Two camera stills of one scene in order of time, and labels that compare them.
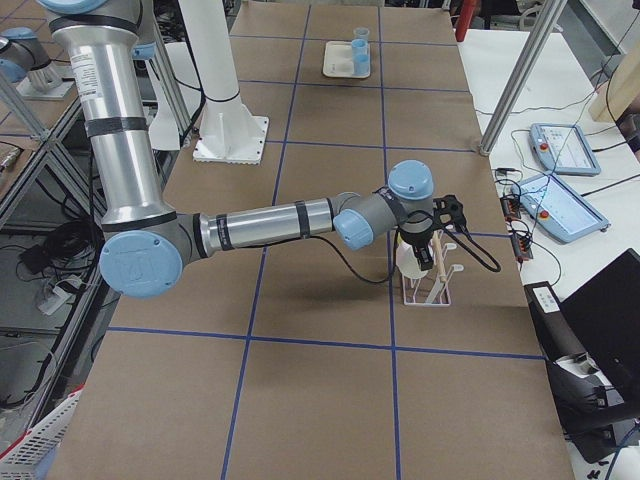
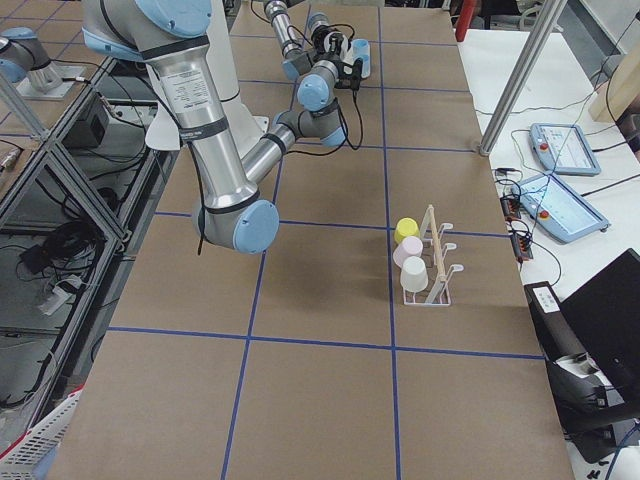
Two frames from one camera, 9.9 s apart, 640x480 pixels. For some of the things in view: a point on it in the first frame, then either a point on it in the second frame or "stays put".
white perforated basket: x=19 y=461 stays put
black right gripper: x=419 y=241 to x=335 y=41
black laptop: x=604 y=316 stays put
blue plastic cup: x=360 y=57 stays put
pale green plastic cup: x=407 y=261 to x=414 y=278
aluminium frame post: x=548 y=19 stays put
